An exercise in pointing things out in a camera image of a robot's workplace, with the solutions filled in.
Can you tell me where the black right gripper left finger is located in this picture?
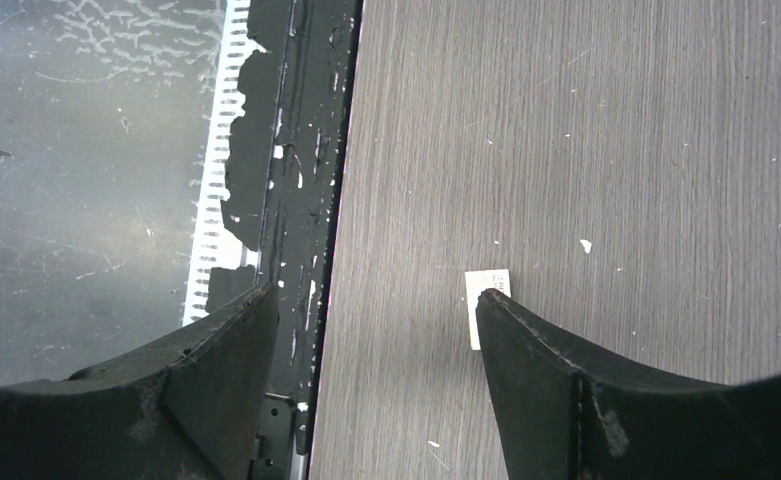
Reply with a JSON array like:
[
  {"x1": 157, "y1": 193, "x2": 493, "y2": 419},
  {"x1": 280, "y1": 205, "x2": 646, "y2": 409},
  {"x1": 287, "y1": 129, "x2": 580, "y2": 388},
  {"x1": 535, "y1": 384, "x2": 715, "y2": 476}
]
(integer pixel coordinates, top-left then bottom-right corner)
[{"x1": 0, "y1": 284, "x2": 279, "y2": 479}]

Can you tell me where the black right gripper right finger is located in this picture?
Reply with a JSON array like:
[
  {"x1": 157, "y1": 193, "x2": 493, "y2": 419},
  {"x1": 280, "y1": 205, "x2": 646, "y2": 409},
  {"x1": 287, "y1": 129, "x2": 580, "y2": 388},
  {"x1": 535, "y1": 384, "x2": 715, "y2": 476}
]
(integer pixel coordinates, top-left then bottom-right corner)
[{"x1": 476, "y1": 289, "x2": 781, "y2": 479}]

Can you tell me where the white staple box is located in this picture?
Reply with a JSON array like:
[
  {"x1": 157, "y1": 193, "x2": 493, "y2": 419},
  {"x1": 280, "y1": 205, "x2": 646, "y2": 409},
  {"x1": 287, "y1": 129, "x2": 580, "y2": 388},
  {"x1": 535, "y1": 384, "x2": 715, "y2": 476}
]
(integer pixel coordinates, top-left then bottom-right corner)
[{"x1": 464, "y1": 268, "x2": 513, "y2": 352}]

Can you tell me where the slotted cable duct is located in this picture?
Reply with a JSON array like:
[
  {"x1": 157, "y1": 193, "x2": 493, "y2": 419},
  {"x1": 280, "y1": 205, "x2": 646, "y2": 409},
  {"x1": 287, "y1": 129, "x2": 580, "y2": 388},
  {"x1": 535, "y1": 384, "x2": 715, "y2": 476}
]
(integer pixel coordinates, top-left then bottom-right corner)
[{"x1": 182, "y1": 0, "x2": 267, "y2": 326}]

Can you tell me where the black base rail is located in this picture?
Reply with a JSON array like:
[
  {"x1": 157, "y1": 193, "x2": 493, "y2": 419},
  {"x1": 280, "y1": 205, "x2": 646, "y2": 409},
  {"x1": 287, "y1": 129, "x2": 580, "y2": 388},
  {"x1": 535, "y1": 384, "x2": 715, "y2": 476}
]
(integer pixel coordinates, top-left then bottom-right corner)
[{"x1": 206, "y1": 1, "x2": 363, "y2": 479}]

